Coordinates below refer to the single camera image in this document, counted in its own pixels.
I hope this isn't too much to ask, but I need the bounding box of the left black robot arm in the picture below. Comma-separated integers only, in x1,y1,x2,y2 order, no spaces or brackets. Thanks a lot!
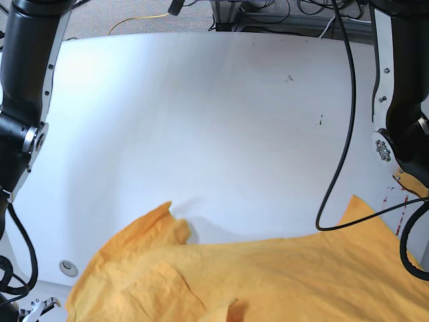
369,1,428,197

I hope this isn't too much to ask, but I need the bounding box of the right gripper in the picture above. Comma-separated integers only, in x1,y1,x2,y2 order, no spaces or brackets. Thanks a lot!
18,297,62,322

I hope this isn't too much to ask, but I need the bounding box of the left table cable grommet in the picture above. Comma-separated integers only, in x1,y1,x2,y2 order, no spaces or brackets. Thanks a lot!
59,260,78,278

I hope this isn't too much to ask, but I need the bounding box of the orange T-shirt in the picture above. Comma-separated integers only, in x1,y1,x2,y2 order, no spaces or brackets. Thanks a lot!
65,203,428,321

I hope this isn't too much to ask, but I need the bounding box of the yellow floor cable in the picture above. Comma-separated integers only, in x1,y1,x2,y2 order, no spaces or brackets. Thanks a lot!
107,12,170,36

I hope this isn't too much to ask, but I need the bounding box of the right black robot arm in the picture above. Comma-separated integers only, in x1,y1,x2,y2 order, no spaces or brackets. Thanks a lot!
1,1,74,321

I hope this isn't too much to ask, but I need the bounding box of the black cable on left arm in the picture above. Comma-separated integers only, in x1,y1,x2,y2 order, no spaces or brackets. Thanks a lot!
314,0,429,232

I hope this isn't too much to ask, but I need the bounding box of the red tape rectangle marking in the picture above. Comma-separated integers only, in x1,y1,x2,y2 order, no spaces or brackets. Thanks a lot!
381,186,410,237

